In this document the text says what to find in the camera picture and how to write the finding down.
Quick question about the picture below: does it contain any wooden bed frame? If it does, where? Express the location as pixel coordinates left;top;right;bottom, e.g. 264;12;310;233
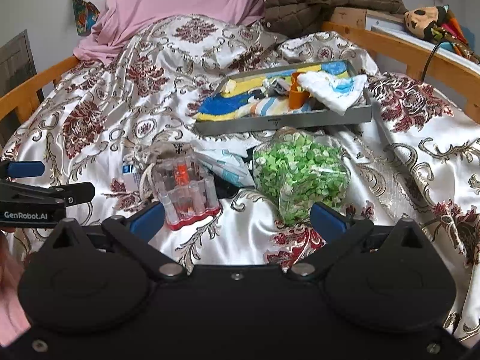
1;22;480;123

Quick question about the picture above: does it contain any striped sock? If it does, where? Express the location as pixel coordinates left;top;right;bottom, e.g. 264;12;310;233
234;97;312;119

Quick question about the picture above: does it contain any small blue white box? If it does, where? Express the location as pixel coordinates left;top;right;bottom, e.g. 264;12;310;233
122;163;142;193

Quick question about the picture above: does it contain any orange plastic cup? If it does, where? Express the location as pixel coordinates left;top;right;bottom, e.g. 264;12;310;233
289;72;310;110

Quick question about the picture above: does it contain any plush doll with tan face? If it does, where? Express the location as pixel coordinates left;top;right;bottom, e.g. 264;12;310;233
403;4;479;64

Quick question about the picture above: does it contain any colourful wall picture lower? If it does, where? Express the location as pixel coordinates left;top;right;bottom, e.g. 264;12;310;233
72;0;100;36

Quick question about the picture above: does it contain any pink sheet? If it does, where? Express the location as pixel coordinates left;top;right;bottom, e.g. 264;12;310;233
73;0;264;65

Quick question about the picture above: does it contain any white knitted cloth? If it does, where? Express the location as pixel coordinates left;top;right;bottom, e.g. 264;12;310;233
297;71;368;116

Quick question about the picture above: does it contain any bag of green paper stars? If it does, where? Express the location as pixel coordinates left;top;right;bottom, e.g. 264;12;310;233
252;127;350;226

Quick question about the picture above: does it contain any grey tray with cartoon drawing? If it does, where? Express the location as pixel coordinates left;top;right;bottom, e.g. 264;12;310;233
193;59;373;136

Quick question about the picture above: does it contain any white teal wipes packet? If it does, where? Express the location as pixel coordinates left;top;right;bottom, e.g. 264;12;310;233
194;149;256;188

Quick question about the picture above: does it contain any black cable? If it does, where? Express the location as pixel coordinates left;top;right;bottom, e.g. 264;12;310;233
420;33;451;83

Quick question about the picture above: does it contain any clear pack of red tubes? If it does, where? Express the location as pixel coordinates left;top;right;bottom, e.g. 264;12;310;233
145;154;221;231

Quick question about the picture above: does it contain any floral satin bedspread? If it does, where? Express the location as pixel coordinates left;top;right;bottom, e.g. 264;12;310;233
1;15;479;345

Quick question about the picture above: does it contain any light blue mattress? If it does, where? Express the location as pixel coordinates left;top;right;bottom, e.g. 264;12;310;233
368;18;480;74

